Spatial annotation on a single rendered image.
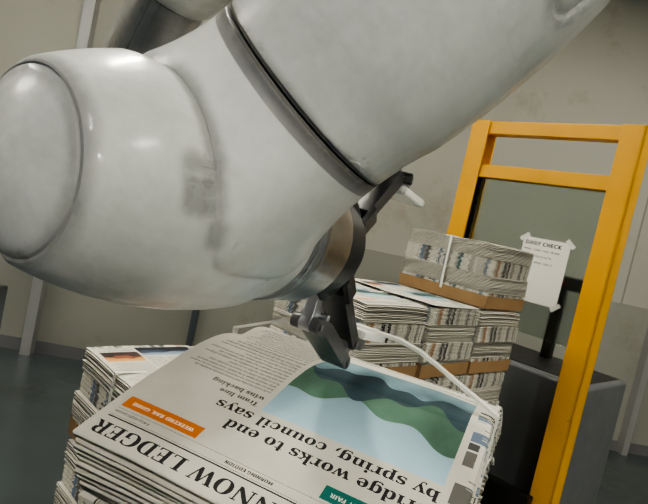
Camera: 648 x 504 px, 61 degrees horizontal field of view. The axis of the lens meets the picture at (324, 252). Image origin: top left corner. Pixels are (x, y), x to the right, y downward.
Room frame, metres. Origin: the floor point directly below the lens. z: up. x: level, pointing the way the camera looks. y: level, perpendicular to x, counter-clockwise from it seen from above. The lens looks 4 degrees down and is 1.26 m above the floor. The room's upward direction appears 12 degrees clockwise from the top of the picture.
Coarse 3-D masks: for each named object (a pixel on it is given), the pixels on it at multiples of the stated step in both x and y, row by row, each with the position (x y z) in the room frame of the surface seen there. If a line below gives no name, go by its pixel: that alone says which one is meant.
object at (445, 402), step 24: (240, 336) 0.58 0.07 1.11; (264, 336) 0.61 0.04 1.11; (288, 336) 0.63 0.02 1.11; (288, 360) 0.53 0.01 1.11; (312, 360) 0.55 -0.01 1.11; (360, 360) 0.60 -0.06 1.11; (360, 384) 0.50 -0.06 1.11; (384, 384) 0.52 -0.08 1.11; (408, 384) 0.54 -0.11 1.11; (432, 384) 0.56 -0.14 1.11; (432, 408) 0.48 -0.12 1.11; (456, 408) 0.50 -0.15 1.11; (480, 408) 0.52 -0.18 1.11; (480, 480) 0.47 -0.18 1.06
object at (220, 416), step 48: (144, 384) 0.46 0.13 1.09; (192, 384) 0.47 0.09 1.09; (240, 384) 0.48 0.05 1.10; (288, 384) 0.49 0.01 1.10; (336, 384) 0.50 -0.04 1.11; (96, 432) 0.40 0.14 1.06; (144, 432) 0.41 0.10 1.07; (192, 432) 0.41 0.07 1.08; (240, 432) 0.42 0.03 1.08; (288, 432) 0.42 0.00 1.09; (336, 432) 0.43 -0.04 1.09; (384, 432) 0.44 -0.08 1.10; (432, 432) 0.44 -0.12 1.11; (480, 432) 0.45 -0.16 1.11; (96, 480) 0.41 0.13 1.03; (144, 480) 0.38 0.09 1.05; (192, 480) 0.37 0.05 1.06; (240, 480) 0.37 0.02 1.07; (288, 480) 0.38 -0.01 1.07; (336, 480) 0.38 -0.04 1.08; (384, 480) 0.39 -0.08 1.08; (432, 480) 0.39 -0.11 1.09
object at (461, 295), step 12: (408, 276) 2.10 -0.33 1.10; (420, 288) 2.05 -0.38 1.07; (432, 288) 2.02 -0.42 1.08; (444, 288) 1.98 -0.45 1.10; (456, 288) 1.95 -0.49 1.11; (468, 300) 1.91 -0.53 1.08; (480, 300) 1.88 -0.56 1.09; (492, 300) 1.89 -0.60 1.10; (504, 300) 1.95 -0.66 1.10; (516, 300) 2.01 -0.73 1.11; (504, 360) 2.03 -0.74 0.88; (468, 372) 1.86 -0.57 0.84; (480, 372) 1.92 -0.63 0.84
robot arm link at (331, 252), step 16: (336, 224) 0.33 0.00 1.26; (352, 224) 0.35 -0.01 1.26; (320, 240) 0.31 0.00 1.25; (336, 240) 0.33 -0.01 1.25; (352, 240) 0.35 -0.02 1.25; (320, 256) 0.31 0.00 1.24; (336, 256) 0.33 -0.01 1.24; (304, 272) 0.31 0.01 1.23; (320, 272) 0.33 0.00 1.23; (336, 272) 0.35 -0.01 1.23; (288, 288) 0.31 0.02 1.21; (304, 288) 0.33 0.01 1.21; (320, 288) 0.35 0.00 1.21
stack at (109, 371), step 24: (96, 360) 1.25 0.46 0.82; (120, 360) 1.26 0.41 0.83; (144, 360) 1.29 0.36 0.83; (168, 360) 1.33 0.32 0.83; (96, 384) 1.25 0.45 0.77; (120, 384) 1.15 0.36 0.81; (72, 408) 1.30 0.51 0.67; (96, 408) 1.23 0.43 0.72; (72, 456) 1.28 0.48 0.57; (72, 480) 1.26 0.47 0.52
